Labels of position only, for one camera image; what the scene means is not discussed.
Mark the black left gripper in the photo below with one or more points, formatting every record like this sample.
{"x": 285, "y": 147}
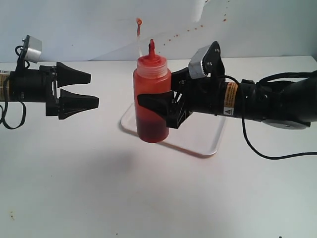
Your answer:
{"x": 39, "y": 86}

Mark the white rectangular plastic tray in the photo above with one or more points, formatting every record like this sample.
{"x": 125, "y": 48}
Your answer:
{"x": 200, "y": 135}

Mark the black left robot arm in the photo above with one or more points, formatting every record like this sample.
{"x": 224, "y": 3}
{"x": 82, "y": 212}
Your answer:
{"x": 3, "y": 85}

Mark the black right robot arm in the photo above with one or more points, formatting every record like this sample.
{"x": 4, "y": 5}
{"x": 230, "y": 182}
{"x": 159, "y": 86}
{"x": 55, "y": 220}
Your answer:
{"x": 287, "y": 100}

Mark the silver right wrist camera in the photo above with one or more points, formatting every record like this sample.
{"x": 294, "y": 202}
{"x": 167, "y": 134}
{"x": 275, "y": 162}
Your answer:
{"x": 207, "y": 60}

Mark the red sauce squeeze bottle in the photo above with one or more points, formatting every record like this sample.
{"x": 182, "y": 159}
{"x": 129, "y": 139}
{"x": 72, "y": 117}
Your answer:
{"x": 151, "y": 78}

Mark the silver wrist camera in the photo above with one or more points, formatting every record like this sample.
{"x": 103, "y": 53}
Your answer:
{"x": 207, "y": 60}
{"x": 30, "y": 51}

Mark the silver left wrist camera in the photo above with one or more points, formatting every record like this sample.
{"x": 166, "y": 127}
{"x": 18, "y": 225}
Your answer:
{"x": 30, "y": 51}

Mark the white backdrop cloth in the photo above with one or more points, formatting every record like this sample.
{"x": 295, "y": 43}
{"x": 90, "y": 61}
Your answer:
{"x": 82, "y": 30}

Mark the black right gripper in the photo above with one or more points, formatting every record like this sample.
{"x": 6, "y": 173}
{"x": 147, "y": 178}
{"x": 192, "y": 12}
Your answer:
{"x": 203, "y": 95}

